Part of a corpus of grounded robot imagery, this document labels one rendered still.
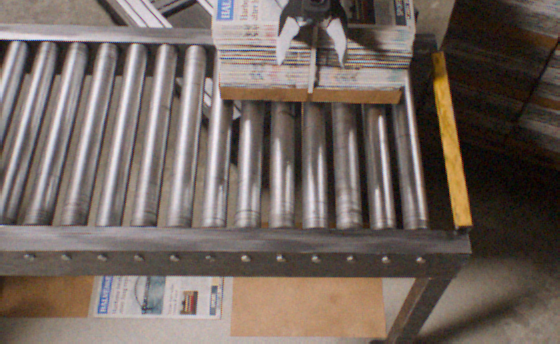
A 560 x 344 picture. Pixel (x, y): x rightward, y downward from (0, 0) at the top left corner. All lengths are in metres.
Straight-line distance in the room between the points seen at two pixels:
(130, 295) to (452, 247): 1.12
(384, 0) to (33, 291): 1.39
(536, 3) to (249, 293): 1.15
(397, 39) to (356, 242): 0.38
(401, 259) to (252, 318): 0.84
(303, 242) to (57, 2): 1.87
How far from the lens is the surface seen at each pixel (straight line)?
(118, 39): 1.51
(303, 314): 1.98
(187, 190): 1.25
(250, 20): 1.19
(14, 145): 1.39
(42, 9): 2.81
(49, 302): 2.10
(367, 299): 2.02
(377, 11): 1.22
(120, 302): 2.04
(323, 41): 1.21
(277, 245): 1.19
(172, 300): 2.01
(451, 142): 1.32
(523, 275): 2.17
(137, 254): 1.22
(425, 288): 1.38
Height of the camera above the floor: 1.88
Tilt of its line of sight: 57 degrees down
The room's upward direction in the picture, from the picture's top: 5 degrees clockwise
